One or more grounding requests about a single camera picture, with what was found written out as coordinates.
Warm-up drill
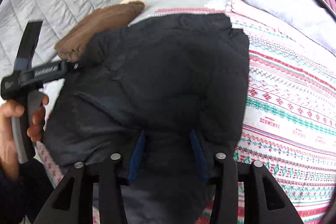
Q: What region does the person left hand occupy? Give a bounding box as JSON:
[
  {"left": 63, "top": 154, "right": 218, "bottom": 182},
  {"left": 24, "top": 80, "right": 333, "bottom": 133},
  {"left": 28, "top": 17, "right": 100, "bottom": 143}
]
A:
[{"left": 1, "top": 95, "right": 49, "bottom": 181}]

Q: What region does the grey bed cover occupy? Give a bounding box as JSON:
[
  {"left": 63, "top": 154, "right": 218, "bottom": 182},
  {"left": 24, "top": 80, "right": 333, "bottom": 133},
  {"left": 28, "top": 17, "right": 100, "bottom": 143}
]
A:
[{"left": 128, "top": 0, "right": 228, "bottom": 26}]

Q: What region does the black quilted puffer jacket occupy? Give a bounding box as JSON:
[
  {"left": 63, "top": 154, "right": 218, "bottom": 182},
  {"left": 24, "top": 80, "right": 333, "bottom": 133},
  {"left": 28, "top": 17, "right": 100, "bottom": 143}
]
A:
[{"left": 43, "top": 14, "right": 249, "bottom": 223}]

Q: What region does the patterned nordic knit blanket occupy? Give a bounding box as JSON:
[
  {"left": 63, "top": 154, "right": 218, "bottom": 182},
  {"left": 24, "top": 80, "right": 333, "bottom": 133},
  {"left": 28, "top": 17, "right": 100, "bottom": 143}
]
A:
[{"left": 35, "top": 0, "right": 336, "bottom": 224}]

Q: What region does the brown folded garment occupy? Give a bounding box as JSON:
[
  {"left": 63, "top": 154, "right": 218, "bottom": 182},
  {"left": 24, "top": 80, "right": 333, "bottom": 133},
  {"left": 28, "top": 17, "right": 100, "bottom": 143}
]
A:
[{"left": 54, "top": 0, "right": 146, "bottom": 62}]

